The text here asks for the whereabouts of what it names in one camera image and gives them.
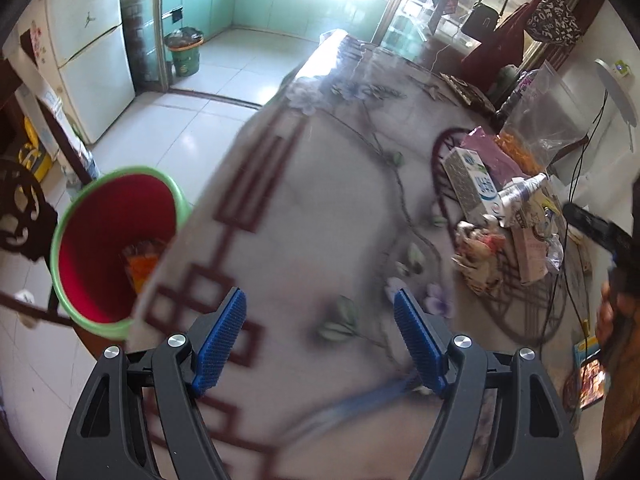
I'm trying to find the white refrigerator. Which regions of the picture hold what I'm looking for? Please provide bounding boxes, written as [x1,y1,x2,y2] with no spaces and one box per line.
[10,0,137,146]

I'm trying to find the clear zip bag orange snacks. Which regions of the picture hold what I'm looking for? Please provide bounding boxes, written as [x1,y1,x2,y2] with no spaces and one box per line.
[500,60,591,176]

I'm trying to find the teal kitchen cabinets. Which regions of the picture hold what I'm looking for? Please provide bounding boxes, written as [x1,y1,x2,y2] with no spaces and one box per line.
[120,0,396,61]

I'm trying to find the dark red garment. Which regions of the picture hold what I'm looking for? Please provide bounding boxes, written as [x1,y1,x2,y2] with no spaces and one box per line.
[460,2,531,92]

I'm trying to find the black tray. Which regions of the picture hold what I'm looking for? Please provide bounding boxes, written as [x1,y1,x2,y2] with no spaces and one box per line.
[440,75,497,112]

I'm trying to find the white desk lamp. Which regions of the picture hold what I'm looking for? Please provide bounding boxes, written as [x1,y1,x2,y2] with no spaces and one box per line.
[594,59,640,152]

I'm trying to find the white green milk carton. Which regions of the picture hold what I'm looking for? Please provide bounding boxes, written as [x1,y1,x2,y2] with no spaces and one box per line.
[442,147,503,223]

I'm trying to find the person's right hand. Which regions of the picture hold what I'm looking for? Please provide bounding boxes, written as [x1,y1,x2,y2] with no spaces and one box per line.
[595,280,638,361]

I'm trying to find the yellow toy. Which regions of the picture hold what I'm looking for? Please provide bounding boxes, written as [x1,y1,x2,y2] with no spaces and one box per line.
[17,117,53,181]

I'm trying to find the black white patterned bag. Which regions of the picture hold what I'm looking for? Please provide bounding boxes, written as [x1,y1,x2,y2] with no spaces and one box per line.
[525,0,583,44]

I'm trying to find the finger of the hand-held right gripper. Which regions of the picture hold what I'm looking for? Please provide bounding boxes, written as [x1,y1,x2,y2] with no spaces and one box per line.
[562,202,636,256]

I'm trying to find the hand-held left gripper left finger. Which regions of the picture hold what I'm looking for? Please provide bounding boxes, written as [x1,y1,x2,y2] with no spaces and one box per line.
[56,287,248,480]

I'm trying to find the crushed clear plastic bottle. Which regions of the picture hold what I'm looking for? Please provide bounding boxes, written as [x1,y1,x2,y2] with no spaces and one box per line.
[500,172,549,212]

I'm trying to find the black cable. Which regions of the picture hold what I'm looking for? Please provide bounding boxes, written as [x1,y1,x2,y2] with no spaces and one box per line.
[550,90,611,341]

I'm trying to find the pale pink paper packet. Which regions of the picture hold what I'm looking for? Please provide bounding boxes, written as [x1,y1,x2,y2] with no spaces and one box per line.
[510,225,551,283]

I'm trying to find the green trash bin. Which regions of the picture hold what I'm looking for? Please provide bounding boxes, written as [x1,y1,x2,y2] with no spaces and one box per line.
[164,26,205,78]

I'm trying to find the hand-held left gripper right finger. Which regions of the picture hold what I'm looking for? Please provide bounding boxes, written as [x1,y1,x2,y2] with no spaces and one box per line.
[393,289,585,480]

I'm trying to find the carved wooden chair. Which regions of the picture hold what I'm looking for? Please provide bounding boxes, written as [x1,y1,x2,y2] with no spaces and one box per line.
[0,160,101,331]

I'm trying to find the red bucket with green rim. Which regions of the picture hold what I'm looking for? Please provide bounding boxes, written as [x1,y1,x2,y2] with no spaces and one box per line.
[50,166,193,338]

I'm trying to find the crumpled printed paper bag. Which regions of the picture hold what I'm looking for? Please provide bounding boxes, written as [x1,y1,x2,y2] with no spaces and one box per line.
[452,220,507,296]

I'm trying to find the orange snack wrapper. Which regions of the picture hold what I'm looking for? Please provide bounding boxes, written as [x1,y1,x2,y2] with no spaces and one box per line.
[122,240,168,297]

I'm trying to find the black handbag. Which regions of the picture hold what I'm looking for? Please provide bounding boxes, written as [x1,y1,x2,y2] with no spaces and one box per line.
[460,0,511,39]

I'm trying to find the pink plastic bag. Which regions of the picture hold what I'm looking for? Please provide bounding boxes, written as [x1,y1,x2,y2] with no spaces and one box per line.
[460,127,526,186]

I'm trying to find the crumpled clear plastic wrap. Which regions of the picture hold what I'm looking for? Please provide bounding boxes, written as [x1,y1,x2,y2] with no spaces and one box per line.
[545,235,567,274]

